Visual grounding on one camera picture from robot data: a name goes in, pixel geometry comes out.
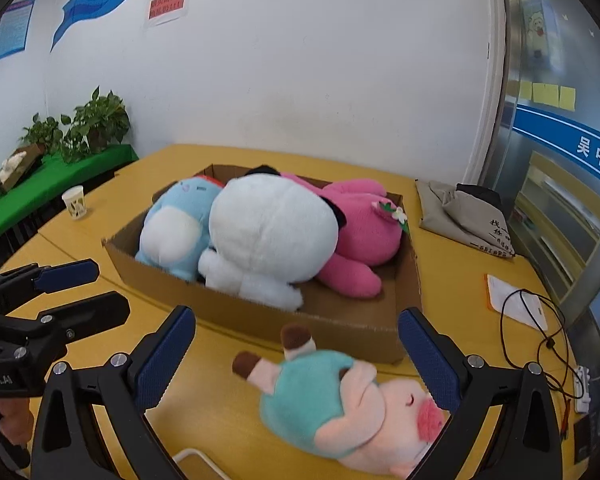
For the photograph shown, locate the white power strip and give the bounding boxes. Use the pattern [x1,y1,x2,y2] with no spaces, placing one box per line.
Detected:
[574,365,593,415]

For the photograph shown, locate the red wall notice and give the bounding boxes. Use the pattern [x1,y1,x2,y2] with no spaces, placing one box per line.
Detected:
[142,0,190,28]

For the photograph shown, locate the pink plush toy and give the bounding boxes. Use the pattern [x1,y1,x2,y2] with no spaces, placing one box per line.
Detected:
[280,172,410,298]

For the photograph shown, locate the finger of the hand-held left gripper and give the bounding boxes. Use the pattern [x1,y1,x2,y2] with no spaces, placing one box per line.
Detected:
[0,259,101,313]
[10,290,132,348]

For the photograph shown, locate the white cable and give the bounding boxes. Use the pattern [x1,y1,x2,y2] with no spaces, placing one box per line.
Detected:
[172,449,231,480]

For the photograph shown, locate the blue window banner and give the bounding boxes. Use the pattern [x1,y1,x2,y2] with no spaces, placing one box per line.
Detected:
[511,102,600,191]

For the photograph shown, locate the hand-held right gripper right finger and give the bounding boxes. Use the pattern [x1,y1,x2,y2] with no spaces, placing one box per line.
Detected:
[398,308,563,480]

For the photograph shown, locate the blue wave wall decal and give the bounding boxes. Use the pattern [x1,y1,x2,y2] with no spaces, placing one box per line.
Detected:
[50,0,431,53]

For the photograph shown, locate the blue wall poster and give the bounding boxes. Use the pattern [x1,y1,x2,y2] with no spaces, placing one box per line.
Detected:
[0,0,37,63]

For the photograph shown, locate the grey cloth bag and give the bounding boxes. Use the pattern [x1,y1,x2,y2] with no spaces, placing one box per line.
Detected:
[415,179,517,261]

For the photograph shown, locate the brown cardboard box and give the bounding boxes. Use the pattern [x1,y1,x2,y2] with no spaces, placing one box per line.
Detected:
[101,163,423,365]

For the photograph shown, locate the white plush toy black ears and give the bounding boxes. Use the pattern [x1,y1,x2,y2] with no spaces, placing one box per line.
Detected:
[197,165,348,311]

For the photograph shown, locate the pig plush toy teal shirt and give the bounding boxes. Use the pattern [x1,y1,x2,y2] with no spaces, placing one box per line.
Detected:
[231,324,452,478]

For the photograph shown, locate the black cable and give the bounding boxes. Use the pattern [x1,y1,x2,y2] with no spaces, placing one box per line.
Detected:
[500,288,586,401]

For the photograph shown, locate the light blue plush toy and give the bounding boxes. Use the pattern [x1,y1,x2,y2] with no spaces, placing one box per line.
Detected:
[135,175,226,282]

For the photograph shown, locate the leaf print paper cup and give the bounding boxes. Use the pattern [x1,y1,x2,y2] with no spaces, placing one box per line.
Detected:
[61,185,89,221]

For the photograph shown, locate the white paper orange edge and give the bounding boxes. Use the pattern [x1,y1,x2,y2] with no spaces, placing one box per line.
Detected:
[486,273,556,332]

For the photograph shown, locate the large green potted plant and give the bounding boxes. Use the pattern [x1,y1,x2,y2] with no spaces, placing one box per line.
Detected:
[60,86,132,163]

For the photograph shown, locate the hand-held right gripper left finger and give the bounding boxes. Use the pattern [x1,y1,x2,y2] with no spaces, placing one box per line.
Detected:
[30,305,197,480]

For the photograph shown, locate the sheep window sticker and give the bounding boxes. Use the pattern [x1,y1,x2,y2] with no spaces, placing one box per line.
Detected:
[522,0,556,61]

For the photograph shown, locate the small green potted plant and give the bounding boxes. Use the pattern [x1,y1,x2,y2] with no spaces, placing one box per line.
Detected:
[19,112,63,156]

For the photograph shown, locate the white fluffy toy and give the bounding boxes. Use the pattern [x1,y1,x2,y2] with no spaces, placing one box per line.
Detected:
[0,152,26,182]

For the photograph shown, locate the small cardboard box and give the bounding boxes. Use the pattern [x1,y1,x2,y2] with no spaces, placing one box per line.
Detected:
[0,144,43,193]

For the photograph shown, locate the dark flat object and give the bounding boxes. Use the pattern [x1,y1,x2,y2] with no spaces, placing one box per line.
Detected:
[572,417,593,466]

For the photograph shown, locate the person's left hand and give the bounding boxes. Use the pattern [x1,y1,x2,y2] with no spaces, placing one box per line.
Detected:
[0,397,35,446]

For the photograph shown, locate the black cloth item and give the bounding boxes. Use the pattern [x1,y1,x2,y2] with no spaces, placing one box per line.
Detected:
[455,183,503,211]

